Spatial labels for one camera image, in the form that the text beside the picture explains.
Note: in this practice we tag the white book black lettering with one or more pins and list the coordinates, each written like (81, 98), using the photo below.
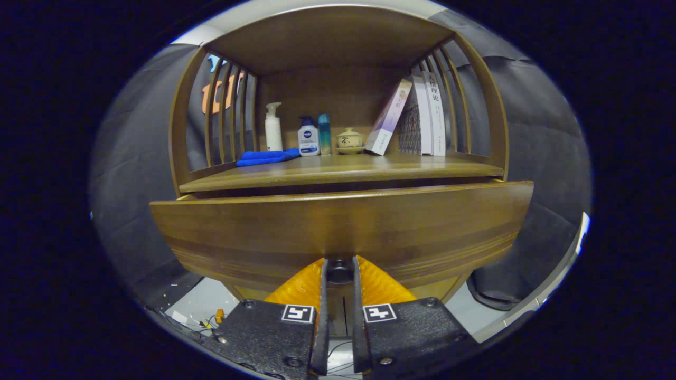
(437, 116)

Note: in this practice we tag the purple and white book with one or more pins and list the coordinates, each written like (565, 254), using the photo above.
(388, 119)

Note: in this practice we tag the cream lidded teacup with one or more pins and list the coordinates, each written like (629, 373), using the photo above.
(349, 140)

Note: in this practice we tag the teal slim bottle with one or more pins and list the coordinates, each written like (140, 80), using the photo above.
(324, 137)

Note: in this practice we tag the wooden cabinet with slatted shelf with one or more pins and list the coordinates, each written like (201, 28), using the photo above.
(327, 42)

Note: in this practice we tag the wooden drawer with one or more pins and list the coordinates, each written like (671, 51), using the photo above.
(338, 227)

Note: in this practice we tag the white pump bottle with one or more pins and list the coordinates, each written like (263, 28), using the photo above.
(273, 134)

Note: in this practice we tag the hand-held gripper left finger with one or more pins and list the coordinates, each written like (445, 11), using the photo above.
(264, 338)

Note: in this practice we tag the blue folded cloth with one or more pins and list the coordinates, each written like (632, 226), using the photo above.
(264, 157)

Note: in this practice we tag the cream saucer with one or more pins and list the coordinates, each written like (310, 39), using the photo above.
(349, 151)

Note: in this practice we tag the small orange connector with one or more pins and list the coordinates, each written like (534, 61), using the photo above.
(219, 316)

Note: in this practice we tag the white lotion bottle blue cap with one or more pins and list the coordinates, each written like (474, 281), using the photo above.
(308, 142)

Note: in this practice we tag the wooden countertop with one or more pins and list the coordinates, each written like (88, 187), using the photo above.
(343, 169)

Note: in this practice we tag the white appliance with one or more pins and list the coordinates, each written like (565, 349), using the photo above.
(583, 232)

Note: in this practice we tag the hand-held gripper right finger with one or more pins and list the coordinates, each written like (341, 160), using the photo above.
(412, 338)

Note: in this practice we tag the patterned cover book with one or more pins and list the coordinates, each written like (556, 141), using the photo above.
(411, 129)

